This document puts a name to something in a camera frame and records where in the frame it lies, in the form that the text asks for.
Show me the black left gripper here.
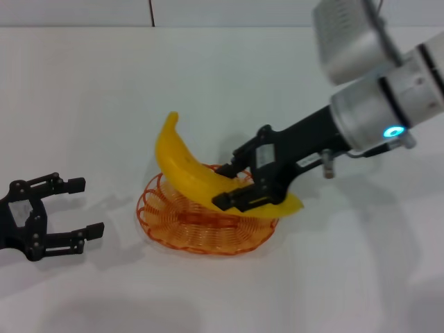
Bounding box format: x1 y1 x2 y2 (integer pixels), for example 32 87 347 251
0 172 105 262

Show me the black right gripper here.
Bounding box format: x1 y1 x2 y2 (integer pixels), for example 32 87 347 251
212 105 348 213

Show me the silver right arm cable plug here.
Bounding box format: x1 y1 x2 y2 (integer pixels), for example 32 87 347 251
346 133 416 159

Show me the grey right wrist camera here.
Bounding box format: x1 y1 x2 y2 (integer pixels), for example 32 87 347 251
311 0 386 85

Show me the yellow banana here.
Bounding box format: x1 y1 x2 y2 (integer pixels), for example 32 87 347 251
154 111 305 219

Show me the small silver right gripper connector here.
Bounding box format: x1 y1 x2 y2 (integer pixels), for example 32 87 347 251
321 149 336 180

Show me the grey right wrist camera cable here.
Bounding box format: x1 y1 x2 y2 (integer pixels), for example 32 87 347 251
360 0 405 67

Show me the orange wire basket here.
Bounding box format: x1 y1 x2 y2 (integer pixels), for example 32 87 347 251
135 164 280 257

